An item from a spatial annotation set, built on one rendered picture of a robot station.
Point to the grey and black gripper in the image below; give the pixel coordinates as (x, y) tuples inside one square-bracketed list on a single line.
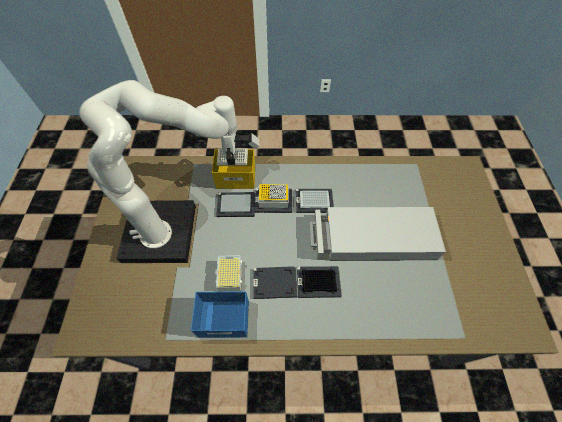
[(228, 144)]

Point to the blue open-top bin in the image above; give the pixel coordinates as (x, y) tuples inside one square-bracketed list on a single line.
[(220, 314)]

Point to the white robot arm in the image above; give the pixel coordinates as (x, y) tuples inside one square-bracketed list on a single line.
[(100, 113)]

